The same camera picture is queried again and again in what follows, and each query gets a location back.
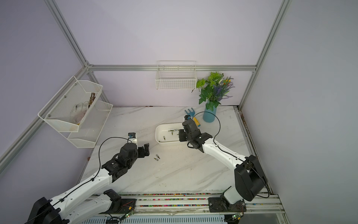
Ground white rectangular storage box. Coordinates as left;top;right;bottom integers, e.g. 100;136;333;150
155;123;183;146

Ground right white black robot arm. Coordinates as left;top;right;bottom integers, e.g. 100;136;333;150
179;119;267;204

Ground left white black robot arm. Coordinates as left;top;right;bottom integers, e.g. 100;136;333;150
27;143;150;224

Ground blue yellow garden fork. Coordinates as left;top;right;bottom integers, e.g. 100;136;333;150
185;108;201;127

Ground teal vase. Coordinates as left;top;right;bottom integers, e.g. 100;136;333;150
203;101;217;123

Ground lower white mesh shelf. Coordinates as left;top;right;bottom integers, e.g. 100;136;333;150
67;101;113;148

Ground white mesh shelf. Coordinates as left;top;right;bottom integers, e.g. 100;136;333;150
38;76;103;133
67;101;113;148

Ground artificial green plant bouquet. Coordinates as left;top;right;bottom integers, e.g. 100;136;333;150
196;72;235;111

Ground clear plastic bag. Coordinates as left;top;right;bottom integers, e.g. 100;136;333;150
70;101;89;125

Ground brown dried twigs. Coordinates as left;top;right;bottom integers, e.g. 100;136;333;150
88;92;96;108

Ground upper white mesh shelf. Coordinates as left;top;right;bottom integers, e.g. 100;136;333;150
38;76;103;133

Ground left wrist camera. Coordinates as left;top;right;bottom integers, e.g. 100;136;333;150
127;132;138;145

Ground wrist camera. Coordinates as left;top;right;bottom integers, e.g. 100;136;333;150
127;132;138;145
184;115;192;121

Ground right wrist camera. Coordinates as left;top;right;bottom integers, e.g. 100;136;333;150
184;115;192;121

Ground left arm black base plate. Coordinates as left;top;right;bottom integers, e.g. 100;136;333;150
105;198;137;214

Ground white wire wall basket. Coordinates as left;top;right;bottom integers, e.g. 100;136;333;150
155;61;197;90

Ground aluminium frame rail base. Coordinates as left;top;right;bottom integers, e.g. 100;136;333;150
86;191;290;224

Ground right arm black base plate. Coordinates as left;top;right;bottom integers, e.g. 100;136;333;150
208;197;247;213

